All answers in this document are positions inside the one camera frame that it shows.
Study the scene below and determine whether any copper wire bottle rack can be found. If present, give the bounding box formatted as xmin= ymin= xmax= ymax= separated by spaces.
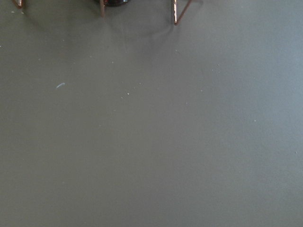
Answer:
xmin=12 ymin=0 xmax=193 ymax=26

